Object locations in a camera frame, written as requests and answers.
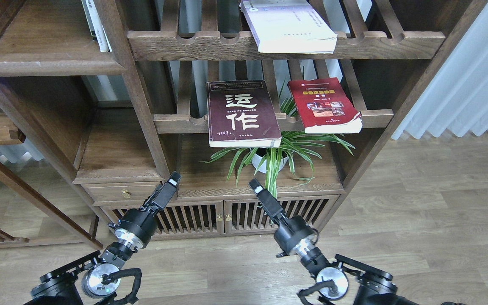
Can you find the brass drawer knob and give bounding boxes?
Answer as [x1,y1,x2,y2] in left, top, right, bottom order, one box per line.
[121,189,132,199]

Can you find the dark wooden bookshelf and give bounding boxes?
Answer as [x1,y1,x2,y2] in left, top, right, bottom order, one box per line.
[0,0,487,238]

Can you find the maroon book white characters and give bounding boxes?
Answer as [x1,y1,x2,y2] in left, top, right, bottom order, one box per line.
[206,80,282,147]

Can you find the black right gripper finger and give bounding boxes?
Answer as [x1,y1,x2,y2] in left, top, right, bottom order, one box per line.
[249,178,287,225]

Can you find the red book with photo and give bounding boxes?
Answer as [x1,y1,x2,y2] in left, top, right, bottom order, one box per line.
[287,78,363,134]

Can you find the white plant pot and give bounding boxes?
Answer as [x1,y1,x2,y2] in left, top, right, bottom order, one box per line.
[252,147,289,174]

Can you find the white curtain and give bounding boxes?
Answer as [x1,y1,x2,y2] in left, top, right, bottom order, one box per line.
[392,4,488,140]

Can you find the green spider plant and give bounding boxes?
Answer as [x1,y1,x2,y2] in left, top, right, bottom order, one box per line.
[202,78,356,200]

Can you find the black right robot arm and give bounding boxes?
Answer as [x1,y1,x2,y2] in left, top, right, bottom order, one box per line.
[249,179,412,305]

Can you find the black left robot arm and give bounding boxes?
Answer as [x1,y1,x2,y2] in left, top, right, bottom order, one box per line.
[29,172,181,305]

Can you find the upright white books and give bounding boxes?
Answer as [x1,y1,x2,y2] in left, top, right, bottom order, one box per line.
[82,0,112,52]

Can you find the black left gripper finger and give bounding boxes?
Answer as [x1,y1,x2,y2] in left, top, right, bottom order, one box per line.
[144,171,181,212]

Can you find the white paperback book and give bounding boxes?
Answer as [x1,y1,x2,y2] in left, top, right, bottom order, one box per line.
[239,0,337,54]

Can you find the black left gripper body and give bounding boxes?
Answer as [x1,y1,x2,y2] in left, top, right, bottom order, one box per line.
[108,207,159,250]

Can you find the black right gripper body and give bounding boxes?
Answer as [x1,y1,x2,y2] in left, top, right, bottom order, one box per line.
[273,216,320,258]

